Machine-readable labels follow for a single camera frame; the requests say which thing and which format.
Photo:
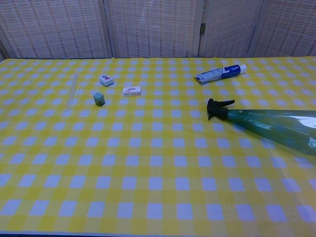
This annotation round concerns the blue white toothpaste tube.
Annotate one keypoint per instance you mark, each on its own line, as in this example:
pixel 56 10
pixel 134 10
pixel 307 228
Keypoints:
pixel 222 73

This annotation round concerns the brass screen hinge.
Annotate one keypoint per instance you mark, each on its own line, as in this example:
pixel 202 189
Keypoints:
pixel 202 28

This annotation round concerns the small white red box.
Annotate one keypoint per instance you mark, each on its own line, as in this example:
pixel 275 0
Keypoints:
pixel 132 91

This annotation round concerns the yellow checkered tablecloth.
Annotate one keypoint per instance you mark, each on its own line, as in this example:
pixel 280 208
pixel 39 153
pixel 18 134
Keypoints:
pixel 158 172

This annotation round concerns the white mahjong tile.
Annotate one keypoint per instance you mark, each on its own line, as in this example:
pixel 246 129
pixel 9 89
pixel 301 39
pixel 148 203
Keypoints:
pixel 106 79

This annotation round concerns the small green block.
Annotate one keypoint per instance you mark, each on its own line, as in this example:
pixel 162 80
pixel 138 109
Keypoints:
pixel 99 100

